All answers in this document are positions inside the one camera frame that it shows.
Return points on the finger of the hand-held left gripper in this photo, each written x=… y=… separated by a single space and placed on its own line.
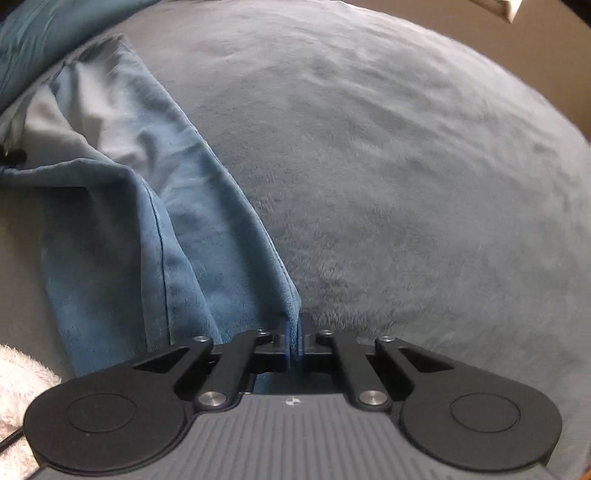
x=14 y=157

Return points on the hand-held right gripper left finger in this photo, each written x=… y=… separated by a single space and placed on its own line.
x=289 y=344

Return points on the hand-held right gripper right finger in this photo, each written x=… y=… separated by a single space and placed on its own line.
x=302 y=344

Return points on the blue denim jeans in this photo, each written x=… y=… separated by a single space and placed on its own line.
x=138 y=230

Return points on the grey fleece bed blanket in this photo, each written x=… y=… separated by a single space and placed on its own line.
x=392 y=161

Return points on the white angular object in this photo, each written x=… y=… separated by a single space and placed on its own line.
x=501 y=8

